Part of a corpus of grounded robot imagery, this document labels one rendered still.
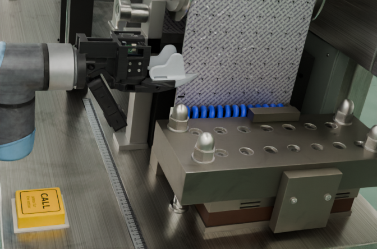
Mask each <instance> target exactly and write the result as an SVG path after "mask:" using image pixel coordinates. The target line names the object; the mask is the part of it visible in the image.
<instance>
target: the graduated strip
mask: <svg viewBox="0 0 377 249"><path fill-rule="evenodd" d="M81 100H82V103H83V105H84V108H85V111H86V114H87V117H88V119H89V122H90V125H91V128H92V130H93V134H94V136H95V139H96V143H97V145H98V148H99V151H100V154H101V156H102V159H103V162H104V165H105V168H106V170H107V173H108V176H109V179H110V182H111V185H112V187H113V190H114V194H115V196H116V199H117V202H118V205H119V208H120V210H121V213H122V216H123V219H124V221H125V225H126V227H127V230H128V233H129V235H130V238H131V242H132V245H133V247H134V249H149V248H148V245H147V243H146V240H145V238H144V235H143V233H142V230H141V228H140V224H139V222H138V220H137V217H136V214H135V212H134V209H133V207H132V204H131V201H130V199H129V196H128V194H127V191H126V188H125V185H124V184H123V180H122V178H121V175H120V173H119V170H118V168H117V165H116V162H115V160H114V157H113V155H112V152H111V149H110V147H109V144H108V141H107V139H106V136H105V134H104V131H103V129H102V126H101V124H100V121H99V118H98V115H97V113H96V111H95V108H94V105H93V102H92V100H91V98H81Z"/></svg>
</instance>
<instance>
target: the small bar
mask: <svg viewBox="0 0 377 249"><path fill-rule="evenodd" d="M247 117H248V118H249V119H250V120H251V122H252V123H254V122H281V121H298V120H299V117H300V111H299V110H298V109H297V108H296V107H262V108H249V111H248V114H247Z"/></svg>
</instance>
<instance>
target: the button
mask: <svg viewBox="0 0 377 249"><path fill-rule="evenodd" d="M15 202H16V213H17V225H18V228H19V229H21V228H32V227H43V226H49V225H60V224H64V223H65V210H64V206H63V201H62V196H61V191H60V188H59V187H56V188H41V189H33V190H19V191H16V192H15Z"/></svg>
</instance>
